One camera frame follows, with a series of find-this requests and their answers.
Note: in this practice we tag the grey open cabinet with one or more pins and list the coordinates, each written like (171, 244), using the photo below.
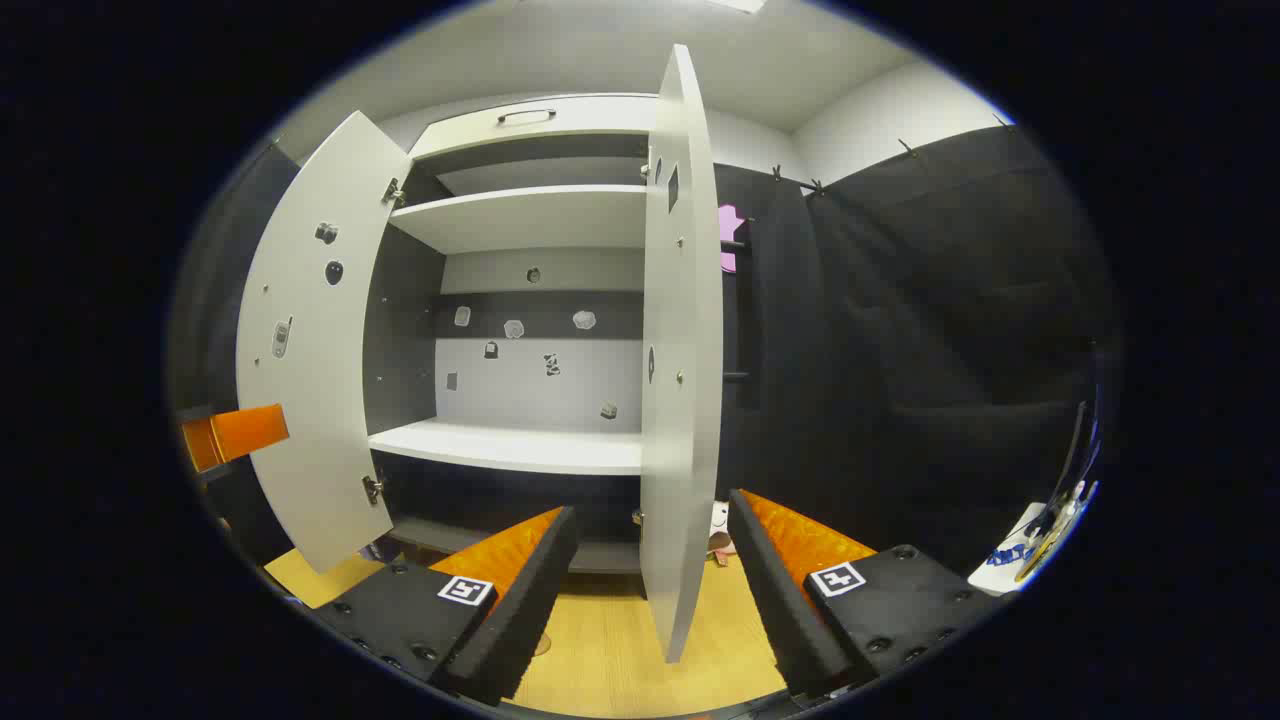
(540, 390)

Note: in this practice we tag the small white pink toy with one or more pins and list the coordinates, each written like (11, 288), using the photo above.
(720, 525)

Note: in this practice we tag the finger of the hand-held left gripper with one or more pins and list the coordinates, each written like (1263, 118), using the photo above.
(245, 432)

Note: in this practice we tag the black backdrop cloth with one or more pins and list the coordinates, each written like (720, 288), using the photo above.
(950, 350)

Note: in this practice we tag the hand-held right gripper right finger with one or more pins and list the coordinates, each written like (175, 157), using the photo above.
(780, 610)

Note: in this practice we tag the grey cabinet door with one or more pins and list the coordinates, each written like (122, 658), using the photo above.
(680, 450)
(310, 420)

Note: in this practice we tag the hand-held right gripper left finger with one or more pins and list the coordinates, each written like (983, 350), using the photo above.
(520, 620)

